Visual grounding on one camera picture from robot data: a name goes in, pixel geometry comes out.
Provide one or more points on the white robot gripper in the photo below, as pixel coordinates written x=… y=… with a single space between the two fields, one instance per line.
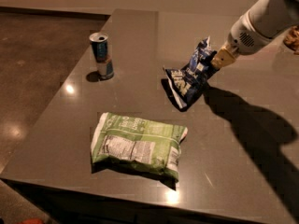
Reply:
x=241 y=40

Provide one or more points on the blue chip bag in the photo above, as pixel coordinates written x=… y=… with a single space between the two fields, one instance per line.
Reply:
x=188 y=83

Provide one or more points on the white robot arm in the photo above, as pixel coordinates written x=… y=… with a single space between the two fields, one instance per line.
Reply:
x=257 y=28

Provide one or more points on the yellow snack bag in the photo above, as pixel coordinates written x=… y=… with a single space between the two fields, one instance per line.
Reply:
x=291 y=40

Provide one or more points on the green jalapeno chip bag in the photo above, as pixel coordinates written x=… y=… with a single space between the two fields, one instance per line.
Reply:
x=139 y=145

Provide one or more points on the blue energy drink can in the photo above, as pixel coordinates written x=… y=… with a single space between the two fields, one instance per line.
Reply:
x=99 y=43

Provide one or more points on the orange object at floor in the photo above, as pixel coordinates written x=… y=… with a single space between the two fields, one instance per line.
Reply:
x=32 y=221

